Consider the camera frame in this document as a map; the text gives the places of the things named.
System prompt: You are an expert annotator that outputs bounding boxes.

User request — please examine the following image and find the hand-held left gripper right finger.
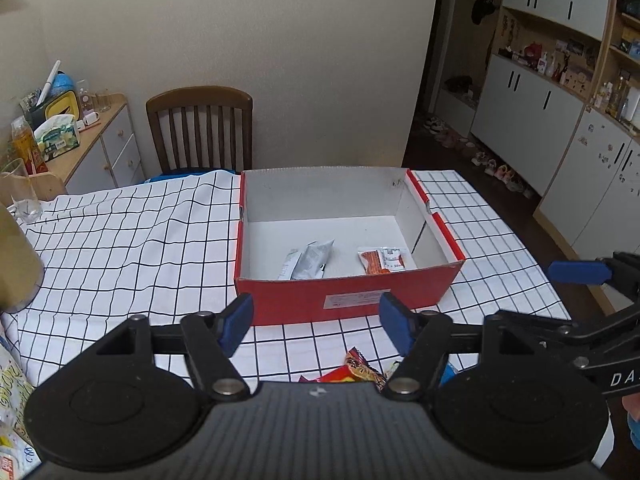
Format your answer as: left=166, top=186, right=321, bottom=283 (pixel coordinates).
left=378, top=291, right=543, bottom=402

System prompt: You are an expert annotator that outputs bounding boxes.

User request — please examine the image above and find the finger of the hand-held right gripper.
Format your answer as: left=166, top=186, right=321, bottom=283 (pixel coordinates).
left=547, top=251, right=640, bottom=307
left=498, top=305, right=640, bottom=373

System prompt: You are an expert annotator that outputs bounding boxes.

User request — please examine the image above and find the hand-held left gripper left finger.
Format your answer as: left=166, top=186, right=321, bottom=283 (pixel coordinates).
left=92, top=293, right=255, bottom=403

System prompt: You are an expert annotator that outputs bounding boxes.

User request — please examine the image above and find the red cardboard box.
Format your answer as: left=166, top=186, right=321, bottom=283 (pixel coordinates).
left=234, top=166, right=467, bottom=327

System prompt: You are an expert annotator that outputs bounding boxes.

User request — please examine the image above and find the red snack bag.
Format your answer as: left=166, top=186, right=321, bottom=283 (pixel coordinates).
left=299, top=347, right=389, bottom=392

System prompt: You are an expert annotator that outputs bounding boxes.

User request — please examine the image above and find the blue white snack packet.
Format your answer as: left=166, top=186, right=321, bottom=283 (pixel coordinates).
left=384, top=357, right=459, bottom=390

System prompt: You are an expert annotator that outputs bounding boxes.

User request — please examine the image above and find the orange white snack packet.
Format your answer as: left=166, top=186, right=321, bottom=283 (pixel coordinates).
left=356, top=246, right=412, bottom=276

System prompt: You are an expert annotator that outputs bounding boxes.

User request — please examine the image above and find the narrow white snack packet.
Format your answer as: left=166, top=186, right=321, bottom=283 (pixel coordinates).
left=277, top=248, right=303, bottom=281

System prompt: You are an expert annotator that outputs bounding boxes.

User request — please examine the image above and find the grey snack packet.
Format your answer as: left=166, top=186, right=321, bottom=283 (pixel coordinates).
left=290, top=239, right=336, bottom=281

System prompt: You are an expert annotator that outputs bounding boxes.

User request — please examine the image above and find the checkered white tablecloth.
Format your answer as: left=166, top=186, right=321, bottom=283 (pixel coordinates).
left=0, top=167, right=575, bottom=480

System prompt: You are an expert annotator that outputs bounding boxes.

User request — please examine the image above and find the row of shoes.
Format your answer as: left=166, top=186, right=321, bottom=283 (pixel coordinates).
left=422, top=115, right=538, bottom=201

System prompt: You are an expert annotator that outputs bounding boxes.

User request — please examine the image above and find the blue seat cushion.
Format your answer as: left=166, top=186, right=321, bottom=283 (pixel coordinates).
left=144, top=168, right=237, bottom=184

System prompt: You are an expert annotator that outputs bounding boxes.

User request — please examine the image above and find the white wooden cabinet unit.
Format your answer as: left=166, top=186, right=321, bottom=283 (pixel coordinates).
left=470, top=0, right=640, bottom=311

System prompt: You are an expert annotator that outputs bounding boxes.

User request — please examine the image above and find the white side cabinet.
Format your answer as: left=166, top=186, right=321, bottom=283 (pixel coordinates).
left=30, top=92, right=147, bottom=202

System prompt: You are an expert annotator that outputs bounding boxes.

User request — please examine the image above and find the white shoe bench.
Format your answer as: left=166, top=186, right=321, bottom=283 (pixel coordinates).
left=437, top=76, right=482, bottom=133

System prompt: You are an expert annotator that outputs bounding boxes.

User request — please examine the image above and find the brown wooden chair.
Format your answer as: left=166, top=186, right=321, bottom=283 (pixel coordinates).
left=145, top=86, right=254, bottom=176

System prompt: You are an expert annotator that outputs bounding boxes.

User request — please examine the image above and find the gold thermos jug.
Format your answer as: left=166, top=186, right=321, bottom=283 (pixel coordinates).
left=0, top=204, right=46, bottom=314

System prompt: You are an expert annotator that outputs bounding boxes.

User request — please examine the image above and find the colourful printed plastic bag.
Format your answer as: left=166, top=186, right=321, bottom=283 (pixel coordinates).
left=0, top=317, right=45, bottom=480

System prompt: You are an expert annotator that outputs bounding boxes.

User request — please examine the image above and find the tall clear glass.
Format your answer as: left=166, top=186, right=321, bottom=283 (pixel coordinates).
left=0, top=158, right=44, bottom=225

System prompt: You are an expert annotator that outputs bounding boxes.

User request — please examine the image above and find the green tissue box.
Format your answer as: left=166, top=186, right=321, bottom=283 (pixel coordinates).
left=33, top=114, right=81, bottom=162

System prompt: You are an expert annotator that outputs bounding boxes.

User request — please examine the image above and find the orange drink bottle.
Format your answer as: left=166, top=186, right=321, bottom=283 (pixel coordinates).
left=10, top=116, right=49, bottom=176

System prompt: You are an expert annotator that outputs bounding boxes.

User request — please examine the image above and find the yellow black container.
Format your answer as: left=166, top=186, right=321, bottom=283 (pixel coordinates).
left=24, top=90, right=82, bottom=130

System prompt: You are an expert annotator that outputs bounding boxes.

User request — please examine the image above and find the black hanging bag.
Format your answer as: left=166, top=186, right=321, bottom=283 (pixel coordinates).
left=471, top=0, right=500, bottom=26

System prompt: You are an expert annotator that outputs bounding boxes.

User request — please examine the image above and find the blue ball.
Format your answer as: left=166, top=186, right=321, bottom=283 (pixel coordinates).
left=50, top=71, right=77, bottom=96

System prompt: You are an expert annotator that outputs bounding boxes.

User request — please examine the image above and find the white tube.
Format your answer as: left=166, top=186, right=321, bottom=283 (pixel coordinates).
left=36, top=60, right=62, bottom=108

